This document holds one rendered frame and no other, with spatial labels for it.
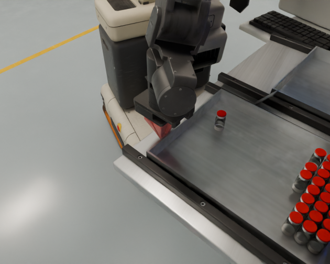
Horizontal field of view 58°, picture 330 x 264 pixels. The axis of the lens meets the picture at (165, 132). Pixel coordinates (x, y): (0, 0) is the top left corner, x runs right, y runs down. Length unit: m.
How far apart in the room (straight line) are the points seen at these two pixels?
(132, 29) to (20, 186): 1.02
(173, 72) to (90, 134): 1.53
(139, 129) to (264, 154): 0.95
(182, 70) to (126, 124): 1.14
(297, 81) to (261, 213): 0.42
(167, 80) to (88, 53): 2.26
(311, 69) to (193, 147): 0.45
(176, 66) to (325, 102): 0.49
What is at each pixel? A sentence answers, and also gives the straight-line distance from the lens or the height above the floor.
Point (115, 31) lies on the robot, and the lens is 1.34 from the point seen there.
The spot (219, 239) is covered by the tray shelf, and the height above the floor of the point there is 0.88.
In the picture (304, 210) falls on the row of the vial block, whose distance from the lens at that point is 0.54.
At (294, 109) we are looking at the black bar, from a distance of 0.75.
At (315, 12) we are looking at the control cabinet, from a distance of 1.36.
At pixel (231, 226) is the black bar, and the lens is 0.53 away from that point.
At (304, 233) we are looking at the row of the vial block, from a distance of 0.54.
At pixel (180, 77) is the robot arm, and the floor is 1.12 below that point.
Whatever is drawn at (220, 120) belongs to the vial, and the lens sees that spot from 0.65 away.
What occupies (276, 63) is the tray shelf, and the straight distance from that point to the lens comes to 0.93.
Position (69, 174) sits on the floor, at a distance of 1.76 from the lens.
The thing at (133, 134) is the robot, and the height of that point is 0.28.
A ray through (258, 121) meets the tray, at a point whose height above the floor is 0.88.
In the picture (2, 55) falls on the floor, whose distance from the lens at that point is 2.91.
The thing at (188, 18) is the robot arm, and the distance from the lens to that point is 0.46.
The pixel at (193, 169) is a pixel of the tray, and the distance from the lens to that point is 0.60.
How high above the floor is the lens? 1.36
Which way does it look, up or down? 46 degrees down
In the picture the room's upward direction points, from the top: straight up
